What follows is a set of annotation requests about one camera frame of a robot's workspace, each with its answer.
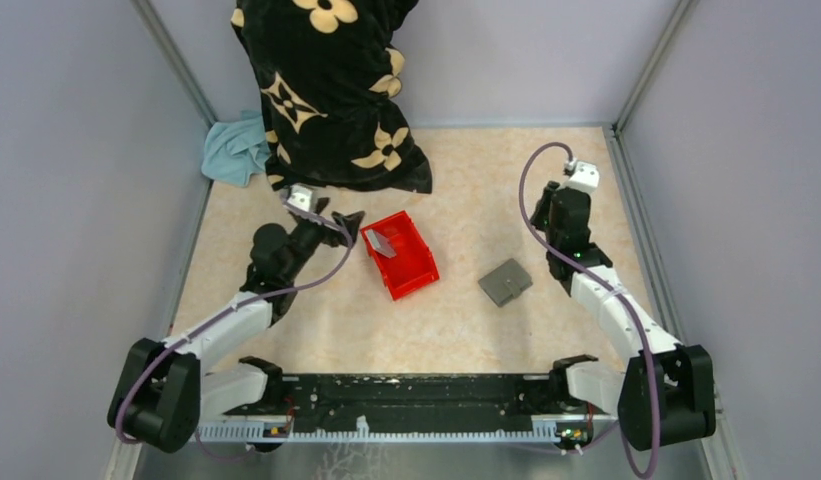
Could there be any grey slotted cable duct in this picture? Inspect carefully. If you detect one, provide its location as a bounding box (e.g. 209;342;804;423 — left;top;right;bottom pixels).
197;417;561;444

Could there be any red plastic bin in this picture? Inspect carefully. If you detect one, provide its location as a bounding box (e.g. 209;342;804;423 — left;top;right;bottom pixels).
361;210;440;301

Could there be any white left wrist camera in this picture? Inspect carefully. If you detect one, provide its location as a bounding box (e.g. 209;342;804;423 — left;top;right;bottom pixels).
285;184;318;213

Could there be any black floral blanket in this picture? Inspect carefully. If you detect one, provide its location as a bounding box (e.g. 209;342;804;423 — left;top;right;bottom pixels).
230;1;433;194

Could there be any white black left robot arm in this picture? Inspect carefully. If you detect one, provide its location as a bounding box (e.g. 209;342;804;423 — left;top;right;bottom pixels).
107;194;365;453

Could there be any silver credit card in bin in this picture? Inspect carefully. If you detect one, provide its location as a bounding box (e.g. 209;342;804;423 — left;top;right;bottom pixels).
364;229;397;259

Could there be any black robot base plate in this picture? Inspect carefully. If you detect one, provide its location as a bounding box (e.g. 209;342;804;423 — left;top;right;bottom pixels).
228;374;604;439

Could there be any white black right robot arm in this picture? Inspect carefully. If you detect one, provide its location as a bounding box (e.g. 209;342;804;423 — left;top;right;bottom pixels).
529;181;716;451

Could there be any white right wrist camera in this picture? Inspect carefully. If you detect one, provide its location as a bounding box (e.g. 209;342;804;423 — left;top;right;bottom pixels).
562;158;601;195

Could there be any light blue cloth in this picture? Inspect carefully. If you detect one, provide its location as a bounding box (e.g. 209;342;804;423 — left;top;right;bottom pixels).
200;110;270;188

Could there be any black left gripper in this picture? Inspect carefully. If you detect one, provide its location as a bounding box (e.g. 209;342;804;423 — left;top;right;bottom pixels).
283;197;363;282

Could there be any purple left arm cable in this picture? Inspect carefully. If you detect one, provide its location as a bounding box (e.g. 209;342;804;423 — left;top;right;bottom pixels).
114;203;356;463

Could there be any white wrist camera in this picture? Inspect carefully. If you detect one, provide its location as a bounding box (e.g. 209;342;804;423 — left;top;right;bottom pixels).
562;158;601;195
285;184;318;213

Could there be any grey card holder wallet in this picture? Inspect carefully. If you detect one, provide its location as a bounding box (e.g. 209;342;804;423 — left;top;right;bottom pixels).
478;258;533;308

